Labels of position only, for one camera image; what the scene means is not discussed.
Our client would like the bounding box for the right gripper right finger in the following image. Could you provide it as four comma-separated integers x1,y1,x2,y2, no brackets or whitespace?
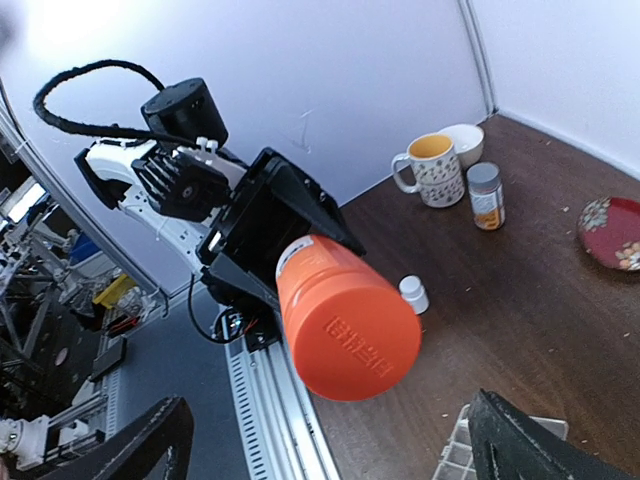
468,389,634,480

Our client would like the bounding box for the small white bottle left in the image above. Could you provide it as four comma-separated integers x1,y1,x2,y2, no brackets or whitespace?
398,275,430,315

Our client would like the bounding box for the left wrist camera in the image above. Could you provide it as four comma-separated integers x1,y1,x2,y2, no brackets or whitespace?
131,142,248,222

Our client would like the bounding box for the front aluminium rail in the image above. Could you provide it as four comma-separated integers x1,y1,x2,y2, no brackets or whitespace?
224,340,341,480

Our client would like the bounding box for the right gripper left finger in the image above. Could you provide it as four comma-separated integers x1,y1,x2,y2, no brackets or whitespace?
30,396,194,479

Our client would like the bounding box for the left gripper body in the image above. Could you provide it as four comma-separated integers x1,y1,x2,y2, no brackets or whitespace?
197,148,365,309

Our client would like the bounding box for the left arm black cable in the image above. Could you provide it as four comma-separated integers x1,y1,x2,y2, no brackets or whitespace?
32,59,171,139

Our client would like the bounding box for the red floral plate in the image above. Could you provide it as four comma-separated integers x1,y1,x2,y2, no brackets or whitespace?
577,197,639,273

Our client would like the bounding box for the clear plastic pill organizer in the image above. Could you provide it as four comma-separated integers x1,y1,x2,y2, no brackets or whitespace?
431,404,569,480

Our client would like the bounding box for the floral mug yellow inside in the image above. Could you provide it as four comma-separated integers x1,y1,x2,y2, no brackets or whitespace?
391,133,465,209

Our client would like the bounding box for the right aluminium frame post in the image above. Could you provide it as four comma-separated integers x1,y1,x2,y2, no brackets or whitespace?
457,0,640,181

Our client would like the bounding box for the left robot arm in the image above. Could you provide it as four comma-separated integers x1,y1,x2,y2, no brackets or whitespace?
76,77,365,312

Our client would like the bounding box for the orange pill bottle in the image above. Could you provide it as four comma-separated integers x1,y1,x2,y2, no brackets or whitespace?
275,234,422,402

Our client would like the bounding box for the grey capped supplement bottle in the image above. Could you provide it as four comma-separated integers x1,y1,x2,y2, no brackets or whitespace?
466,162,505,231

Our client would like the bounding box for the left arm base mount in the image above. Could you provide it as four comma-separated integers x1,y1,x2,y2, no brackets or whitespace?
187,274,283,353

